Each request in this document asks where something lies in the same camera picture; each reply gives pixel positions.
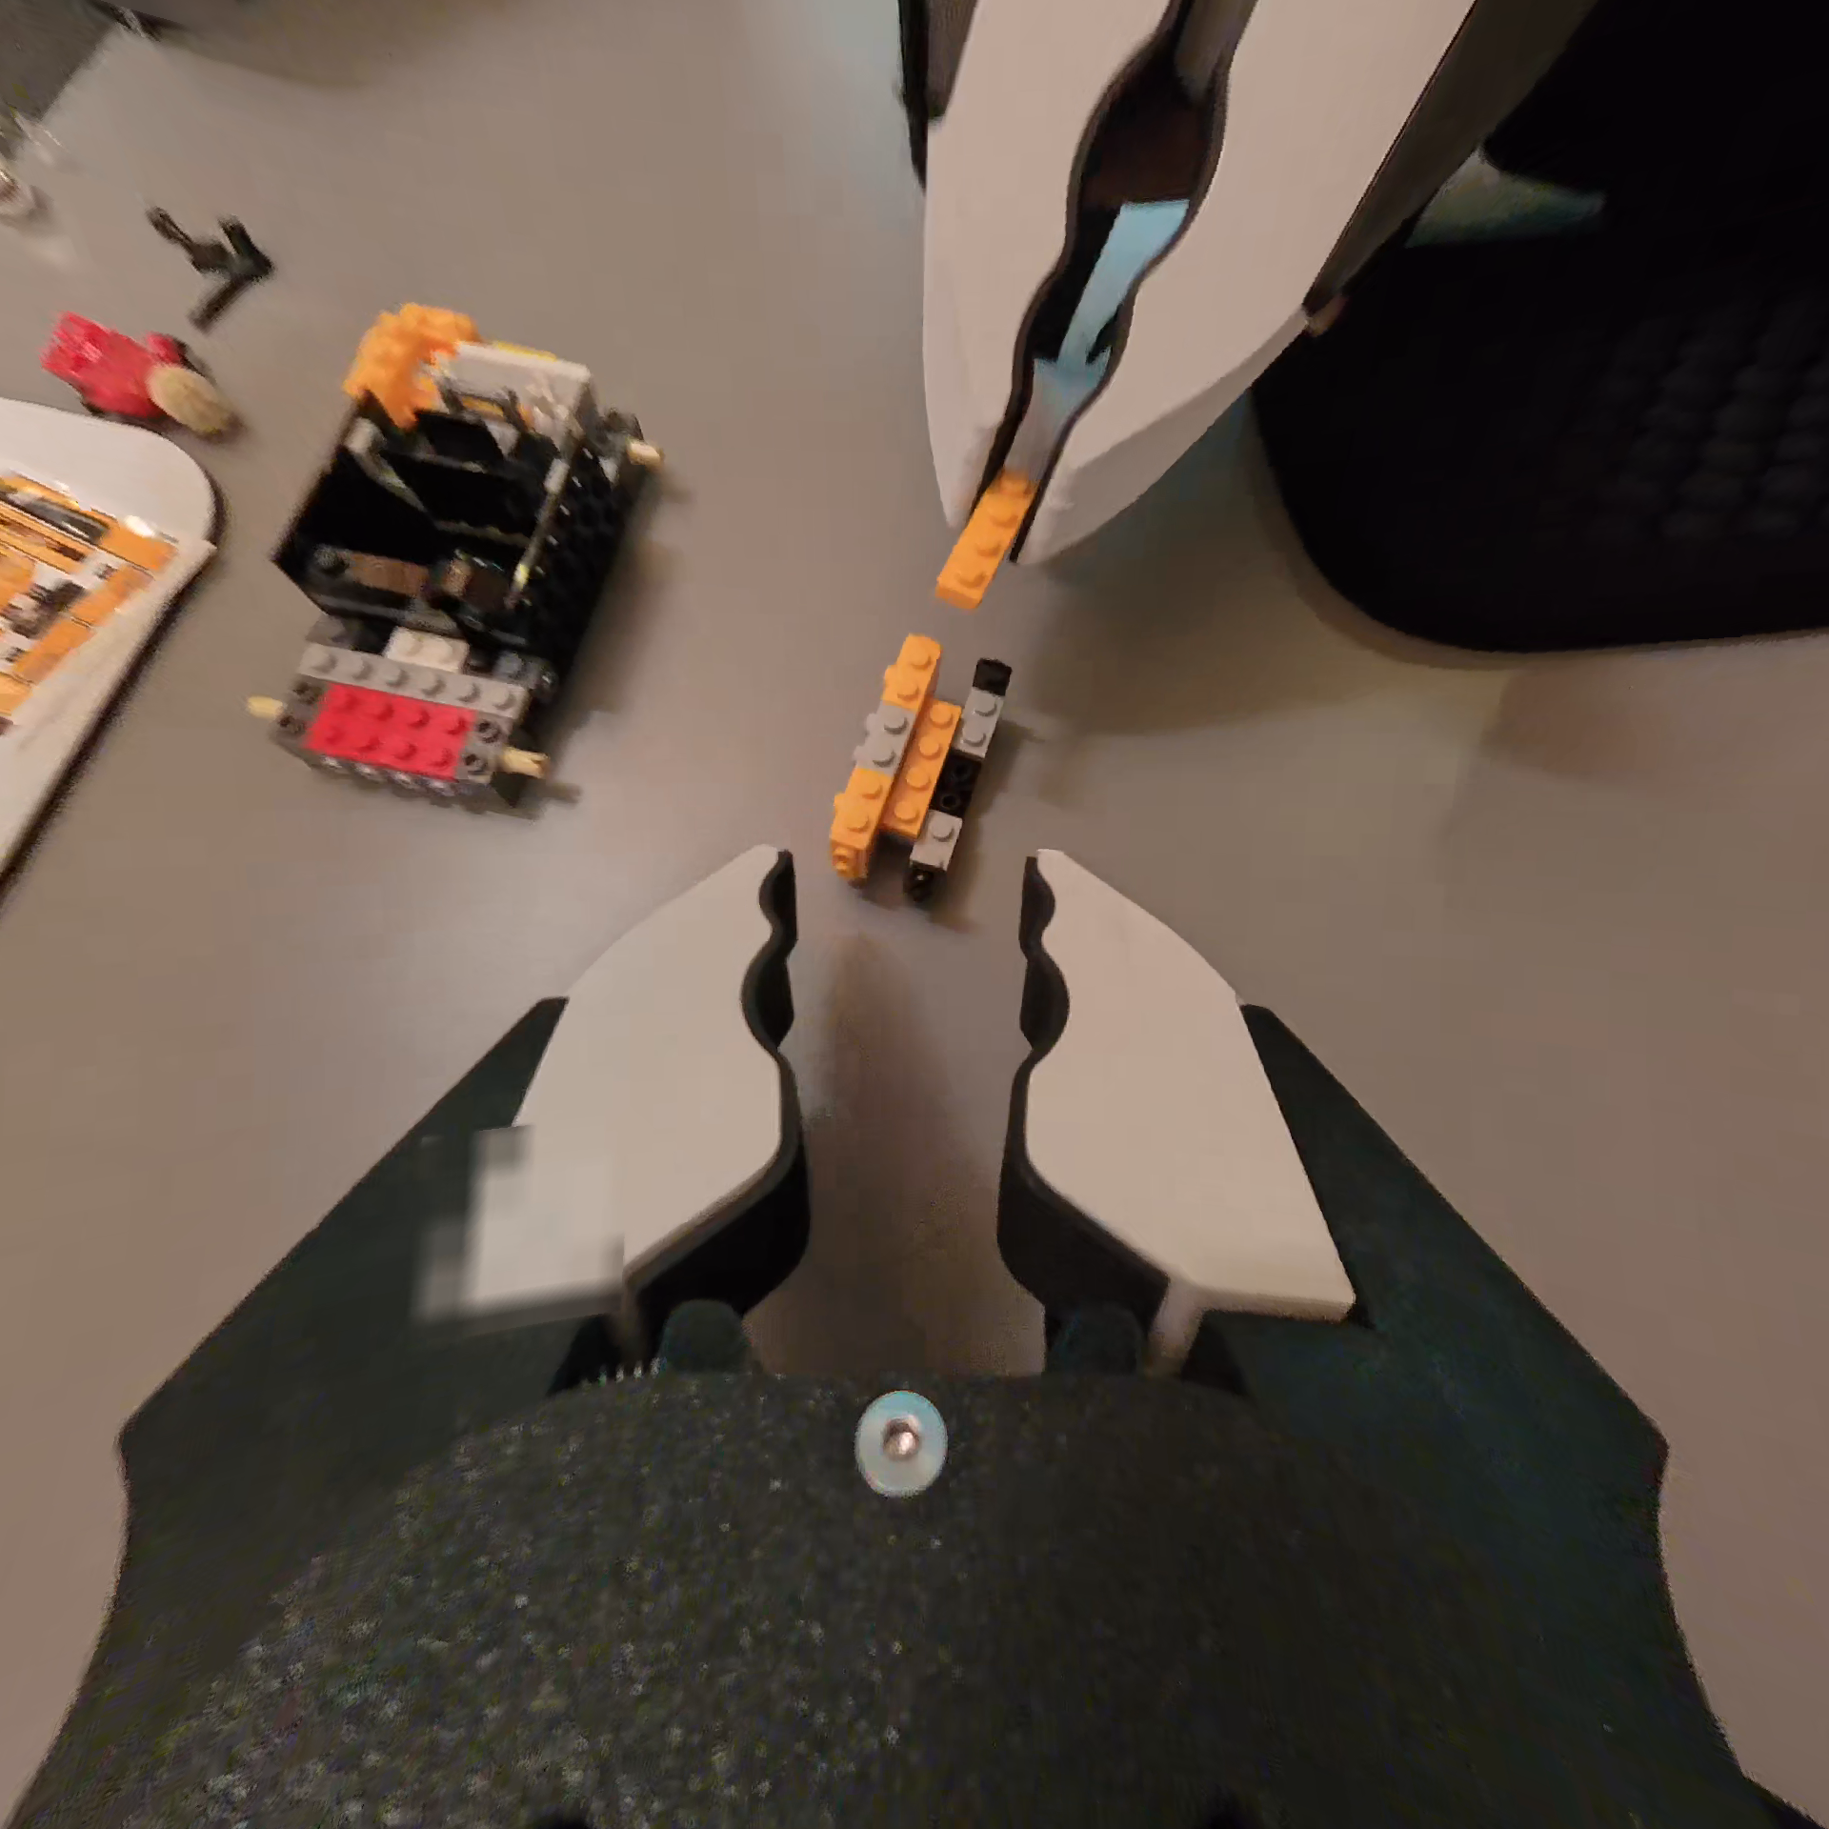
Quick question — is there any orange grey brick assembly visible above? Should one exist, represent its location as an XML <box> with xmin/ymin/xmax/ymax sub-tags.
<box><xmin>829</xmin><ymin>631</ymin><xmax>962</xmax><ymax>888</ymax></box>

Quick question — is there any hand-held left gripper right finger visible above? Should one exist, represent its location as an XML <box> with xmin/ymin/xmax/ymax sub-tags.
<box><xmin>998</xmin><ymin>848</ymin><xmax>1356</xmax><ymax>1377</ymax></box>

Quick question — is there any black brick car chassis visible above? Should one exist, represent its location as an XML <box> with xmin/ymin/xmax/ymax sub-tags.
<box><xmin>244</xmin><ymin>300</ymin><xmax>669</xmax><ymax>818</ymax></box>

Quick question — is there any orange black sticker sheet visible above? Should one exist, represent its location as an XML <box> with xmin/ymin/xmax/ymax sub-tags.
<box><xmin>0</xmin><ymin>470</ymin><xmax>184</xmax><ymax>733</ymax></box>

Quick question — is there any orange plate brick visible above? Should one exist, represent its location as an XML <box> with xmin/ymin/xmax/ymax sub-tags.
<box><xmin>934</xmin><ymin>465</ymin><xmax>1044</xmax><ymax>615</ymax></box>

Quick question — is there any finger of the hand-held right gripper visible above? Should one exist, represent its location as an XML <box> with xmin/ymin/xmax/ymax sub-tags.
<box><xmin>922</xmin><ymin>0</ymin><xmax>1191</xmax><ymax>533</ymax></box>
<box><xmin>1020</xmin><ymin>0</ymin><xmax>1477</xmax><ymax>567</ymax></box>

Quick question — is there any red toy minifigure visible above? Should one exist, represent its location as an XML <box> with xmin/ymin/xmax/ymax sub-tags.
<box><xmin>38</xmin><ymin>309</ymin><xmax>240</xmax><ymax>440</ymax></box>

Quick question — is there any grey desk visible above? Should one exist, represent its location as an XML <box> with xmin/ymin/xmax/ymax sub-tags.
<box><xmin>0</xmin><ymin>0</ymin><xmax>1829</xmax><ymax>1817</ymax></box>

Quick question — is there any black hinge brick piece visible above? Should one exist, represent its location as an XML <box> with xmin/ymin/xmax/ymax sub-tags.
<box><xmin>147</xmin><ymin>204</ymin><xmax>277</xmax><ymax>334</ymax></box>

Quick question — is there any black seat cushion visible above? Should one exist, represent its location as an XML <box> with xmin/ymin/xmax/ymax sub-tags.
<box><xmin>1252</xmin><ymin>185</ymin><xmax>1829</xmax><ymax>656</ymax></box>

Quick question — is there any white book stand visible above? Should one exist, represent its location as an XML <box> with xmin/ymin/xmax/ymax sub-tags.
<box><xmin>0</xmin><ymin>396</ymin><xmax>220</xmax><ymax>878</ymax></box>

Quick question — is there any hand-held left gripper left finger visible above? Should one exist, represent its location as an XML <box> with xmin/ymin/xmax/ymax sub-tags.
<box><xmin>511</xmin><ymin>843</ymin><xmax>813</xmax><ymax>1342</ymax></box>

